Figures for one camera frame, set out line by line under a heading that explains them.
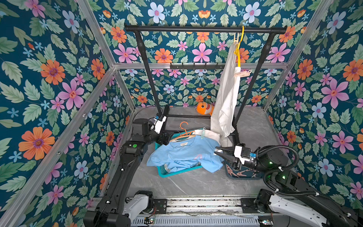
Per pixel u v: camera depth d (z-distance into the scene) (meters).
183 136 0.88
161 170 0.80
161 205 0.74
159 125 0.64
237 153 0.44
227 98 0.64
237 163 0.49
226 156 0.51
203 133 0.88
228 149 0.51
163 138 0.65
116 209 0.38
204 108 1.08
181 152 0.82
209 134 0.90
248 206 0.72
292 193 0.45
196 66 0.92
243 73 0.53
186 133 0.91
